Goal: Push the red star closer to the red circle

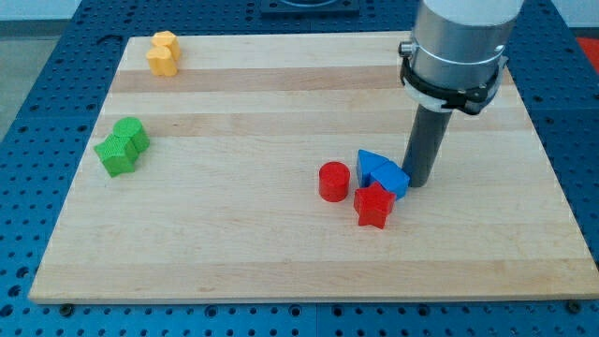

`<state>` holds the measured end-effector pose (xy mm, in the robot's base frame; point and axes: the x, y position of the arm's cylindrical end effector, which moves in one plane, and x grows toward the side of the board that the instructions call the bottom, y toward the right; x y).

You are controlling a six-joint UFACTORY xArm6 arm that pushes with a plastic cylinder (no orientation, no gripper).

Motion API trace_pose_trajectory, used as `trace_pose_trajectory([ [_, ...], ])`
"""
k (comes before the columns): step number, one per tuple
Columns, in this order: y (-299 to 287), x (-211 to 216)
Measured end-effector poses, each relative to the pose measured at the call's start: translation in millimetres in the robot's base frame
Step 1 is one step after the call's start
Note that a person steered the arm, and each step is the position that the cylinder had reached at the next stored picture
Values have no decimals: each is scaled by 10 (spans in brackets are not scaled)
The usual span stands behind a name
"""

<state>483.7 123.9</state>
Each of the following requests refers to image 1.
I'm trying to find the green star block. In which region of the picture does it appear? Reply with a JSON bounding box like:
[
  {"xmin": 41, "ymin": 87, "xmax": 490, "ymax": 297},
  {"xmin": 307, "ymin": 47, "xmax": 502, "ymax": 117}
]
[{"xmin": 94, "ymin": 134, "xmax": 139, "ymax": 177}]

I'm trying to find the blue cube block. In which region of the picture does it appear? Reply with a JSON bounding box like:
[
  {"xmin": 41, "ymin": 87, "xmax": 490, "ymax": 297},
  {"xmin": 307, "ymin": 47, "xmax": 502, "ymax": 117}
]
[{"xmin": 371, "ymin": 161, "xmax": 410, "ymax": 199}]

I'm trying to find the green cylinder block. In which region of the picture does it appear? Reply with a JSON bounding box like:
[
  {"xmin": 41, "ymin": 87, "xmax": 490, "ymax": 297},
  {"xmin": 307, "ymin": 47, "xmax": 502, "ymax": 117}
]
[{"xmin": 112, "ymin": 117, "xmax": 150, "ymax": 153}]

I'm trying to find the yellow heart block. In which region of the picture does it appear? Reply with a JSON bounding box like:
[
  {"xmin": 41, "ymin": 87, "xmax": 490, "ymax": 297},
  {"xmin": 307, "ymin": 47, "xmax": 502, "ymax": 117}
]
[{"xmin": 146, "ymin": 46, "xmax": 178, "ymax": 77}]

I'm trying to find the red star block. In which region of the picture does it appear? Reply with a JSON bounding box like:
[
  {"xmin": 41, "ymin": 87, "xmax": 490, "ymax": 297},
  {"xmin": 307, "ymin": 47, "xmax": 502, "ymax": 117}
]
[{"xmin": 354, "ymin": 182, "xmax": 396, "ymax": 229}]

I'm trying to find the wooden board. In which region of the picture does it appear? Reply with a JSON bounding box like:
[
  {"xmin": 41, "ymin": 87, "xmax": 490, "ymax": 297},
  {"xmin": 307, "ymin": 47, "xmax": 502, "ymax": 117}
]
[{"xmin": 29, "ymin": 32, "xmax": 598, "ymax": 304}]

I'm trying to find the red cylinder block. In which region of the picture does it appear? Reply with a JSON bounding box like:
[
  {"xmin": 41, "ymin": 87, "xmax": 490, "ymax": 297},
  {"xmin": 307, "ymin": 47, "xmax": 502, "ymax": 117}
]
[{"xmin": 318, "ymin": 161, "xmax": 350, "ymax": 202}]

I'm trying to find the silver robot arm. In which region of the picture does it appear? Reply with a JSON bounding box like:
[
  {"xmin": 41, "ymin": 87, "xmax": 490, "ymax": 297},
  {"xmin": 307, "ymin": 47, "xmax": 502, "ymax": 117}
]
[{"xmin": 398, "ymin": 0, "xmax": 524, "ymax": 115}]

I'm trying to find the yellow hexagon block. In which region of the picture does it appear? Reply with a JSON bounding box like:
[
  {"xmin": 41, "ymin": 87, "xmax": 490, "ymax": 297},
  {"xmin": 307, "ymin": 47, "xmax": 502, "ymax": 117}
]
[{"xmin": 151, "ymin": 31, "xmax": 182, "ymax": 61}]

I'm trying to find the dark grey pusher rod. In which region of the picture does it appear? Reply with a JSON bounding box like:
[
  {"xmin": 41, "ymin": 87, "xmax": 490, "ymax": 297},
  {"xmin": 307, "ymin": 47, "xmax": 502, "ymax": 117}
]
[{"xmin": 402, "ymin": 105, "xmax": 452, "ymax": 188}]

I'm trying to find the blue triangle block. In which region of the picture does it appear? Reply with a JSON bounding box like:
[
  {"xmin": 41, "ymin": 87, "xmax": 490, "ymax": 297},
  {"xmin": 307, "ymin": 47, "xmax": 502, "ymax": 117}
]
[{"xmin": 356, "ymin": 149, "xmax": 388, "ymax": 187}]

